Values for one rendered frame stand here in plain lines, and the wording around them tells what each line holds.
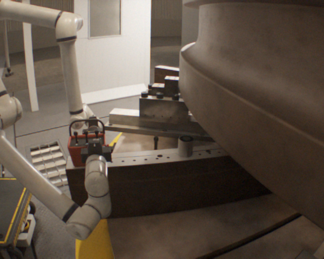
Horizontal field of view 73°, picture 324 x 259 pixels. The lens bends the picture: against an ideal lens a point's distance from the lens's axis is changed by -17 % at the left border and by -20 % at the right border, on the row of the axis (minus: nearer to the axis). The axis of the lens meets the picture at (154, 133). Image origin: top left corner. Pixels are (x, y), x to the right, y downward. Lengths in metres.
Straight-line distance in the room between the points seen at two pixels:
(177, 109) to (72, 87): 1.13
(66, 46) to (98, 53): 2.91
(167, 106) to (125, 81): 2.37
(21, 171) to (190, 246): 0.94
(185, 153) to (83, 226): 0.73
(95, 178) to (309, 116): 0.76
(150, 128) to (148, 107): 0.25
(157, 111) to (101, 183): 1.50
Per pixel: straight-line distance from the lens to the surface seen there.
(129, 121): 2.53
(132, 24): 4.49
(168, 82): 2.36
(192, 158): 1.42
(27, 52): 4.14
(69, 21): 1.41
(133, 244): 1.43
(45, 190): 0.94
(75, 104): 1.48
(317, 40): 0.93
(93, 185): 0.93
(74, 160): 1.33
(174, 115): 2.32
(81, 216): 0.93
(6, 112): 1.13
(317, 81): 0.93
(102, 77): 4.41
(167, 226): 1.53
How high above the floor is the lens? 1.42
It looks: 26 degrees down
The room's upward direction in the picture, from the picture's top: 1 degrees clockwise
